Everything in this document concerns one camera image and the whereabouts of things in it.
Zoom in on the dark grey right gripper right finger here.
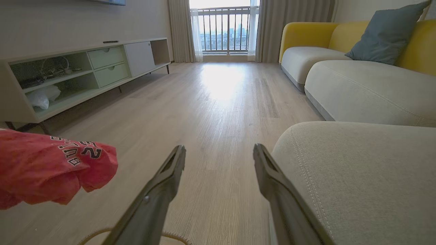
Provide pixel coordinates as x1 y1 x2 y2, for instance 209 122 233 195
253 143 336 245

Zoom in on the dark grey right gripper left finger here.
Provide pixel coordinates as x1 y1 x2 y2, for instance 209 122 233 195
102 145 187 245

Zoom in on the red jersey with black lettering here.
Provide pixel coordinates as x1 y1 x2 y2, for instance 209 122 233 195
0 129 119 210

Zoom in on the light grey modular sofa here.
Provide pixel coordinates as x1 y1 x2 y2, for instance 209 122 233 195
269 121 436 245

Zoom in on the large pale green drawer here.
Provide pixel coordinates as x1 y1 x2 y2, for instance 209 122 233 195
94 62 130 88

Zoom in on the white cabinet door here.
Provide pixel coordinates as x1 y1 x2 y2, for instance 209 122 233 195
124 41 156 77

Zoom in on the yellow and grey sofa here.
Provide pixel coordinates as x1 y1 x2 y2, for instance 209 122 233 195
279 19 436 128

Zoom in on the white plastic bag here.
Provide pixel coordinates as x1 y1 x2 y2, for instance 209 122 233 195
27 85 62 110

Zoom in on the small pale green drawer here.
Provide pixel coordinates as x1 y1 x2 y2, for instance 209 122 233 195
88 46 125 70

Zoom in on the white sheer curtain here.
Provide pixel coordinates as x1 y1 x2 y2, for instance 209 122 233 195
190 9 204 62
248 0 261 56

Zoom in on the pale green TV cabinet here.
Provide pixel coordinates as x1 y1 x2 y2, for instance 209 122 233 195
0 37 171 135

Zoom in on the beige curtain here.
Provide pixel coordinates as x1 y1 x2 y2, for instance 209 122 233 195
255 0 336 63
168 0 196 63

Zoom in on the blue-grey cushion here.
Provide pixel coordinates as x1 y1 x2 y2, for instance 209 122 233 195
345 0 432 66

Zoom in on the dark metal balcony railing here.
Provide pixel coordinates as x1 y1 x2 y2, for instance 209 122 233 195
196 6 260 53

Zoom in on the tangle of cables on shelf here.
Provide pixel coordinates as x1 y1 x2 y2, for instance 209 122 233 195
19 56 82 89

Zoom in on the wall-mounted television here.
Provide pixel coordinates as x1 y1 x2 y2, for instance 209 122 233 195
90 0 126 6

